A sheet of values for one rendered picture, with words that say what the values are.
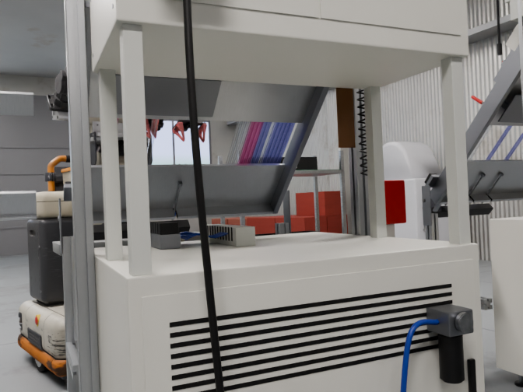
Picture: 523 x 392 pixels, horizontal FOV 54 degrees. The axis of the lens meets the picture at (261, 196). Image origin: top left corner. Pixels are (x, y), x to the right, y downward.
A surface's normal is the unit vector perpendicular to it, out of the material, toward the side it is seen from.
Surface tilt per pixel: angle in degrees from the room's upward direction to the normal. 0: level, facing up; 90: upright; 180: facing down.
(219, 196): 136
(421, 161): 71
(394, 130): 90
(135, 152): 90
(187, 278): 90
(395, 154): 90
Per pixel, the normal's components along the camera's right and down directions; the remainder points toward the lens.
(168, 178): 0.32, 0.70
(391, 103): -0.88, 0.04
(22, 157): 0.47, -0.03
